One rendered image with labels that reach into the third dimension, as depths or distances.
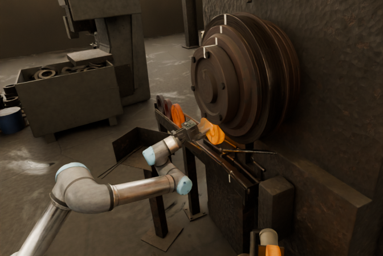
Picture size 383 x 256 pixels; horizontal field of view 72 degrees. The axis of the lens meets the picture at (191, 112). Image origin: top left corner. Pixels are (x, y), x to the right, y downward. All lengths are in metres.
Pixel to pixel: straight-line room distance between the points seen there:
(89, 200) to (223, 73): 0.60
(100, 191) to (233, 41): 0.67
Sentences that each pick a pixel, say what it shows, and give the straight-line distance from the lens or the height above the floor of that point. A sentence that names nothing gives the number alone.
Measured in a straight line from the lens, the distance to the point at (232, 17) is 0.90.
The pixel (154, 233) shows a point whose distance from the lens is 1.93.
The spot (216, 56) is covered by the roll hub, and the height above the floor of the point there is 1.23.
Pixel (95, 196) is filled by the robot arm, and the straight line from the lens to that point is 0.98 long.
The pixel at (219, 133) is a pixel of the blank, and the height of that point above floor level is 0.84.
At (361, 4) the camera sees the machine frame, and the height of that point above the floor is 1.36.
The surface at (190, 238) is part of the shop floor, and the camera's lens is 1.87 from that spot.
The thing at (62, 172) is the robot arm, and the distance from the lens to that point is 1.11.
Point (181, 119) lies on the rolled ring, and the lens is 1.69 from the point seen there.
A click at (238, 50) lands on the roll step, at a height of 1.25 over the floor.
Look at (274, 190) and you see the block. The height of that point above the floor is 0.80.
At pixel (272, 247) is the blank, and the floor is 0.77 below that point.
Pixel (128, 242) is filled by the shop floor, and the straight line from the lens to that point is 1.94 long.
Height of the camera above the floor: 1.42
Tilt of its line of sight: 24 degrees down
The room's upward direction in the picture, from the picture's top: 5 degrees counter-clockwise
